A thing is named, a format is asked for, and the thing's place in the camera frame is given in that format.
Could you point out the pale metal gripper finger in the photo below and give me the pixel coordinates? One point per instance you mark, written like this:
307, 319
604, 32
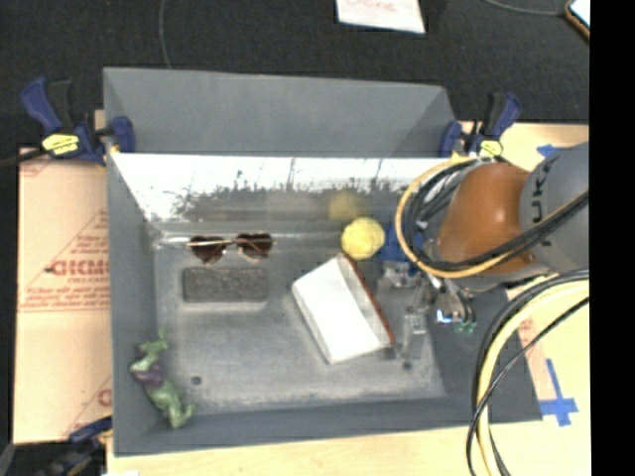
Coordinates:
398, 276
415, 336

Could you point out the blue rounded thing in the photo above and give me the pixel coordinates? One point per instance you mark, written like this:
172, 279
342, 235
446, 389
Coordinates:
392, 248

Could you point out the yellow ball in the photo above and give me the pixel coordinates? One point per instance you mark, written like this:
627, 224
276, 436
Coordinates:
362, 238

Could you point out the white box with red-brown edge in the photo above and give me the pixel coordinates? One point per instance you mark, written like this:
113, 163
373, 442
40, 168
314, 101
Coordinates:
337, 310

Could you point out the heart-shaped brown sunglasses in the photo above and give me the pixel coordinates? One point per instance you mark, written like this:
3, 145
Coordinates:
248, 246

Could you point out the grey metal bin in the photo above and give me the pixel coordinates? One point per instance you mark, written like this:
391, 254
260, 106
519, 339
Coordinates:
248, 355

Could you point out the green and purple toy animal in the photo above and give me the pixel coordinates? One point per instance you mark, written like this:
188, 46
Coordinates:
161, 385

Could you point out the brown cardboard board, red print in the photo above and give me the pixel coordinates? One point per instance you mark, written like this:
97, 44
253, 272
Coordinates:
59, 315

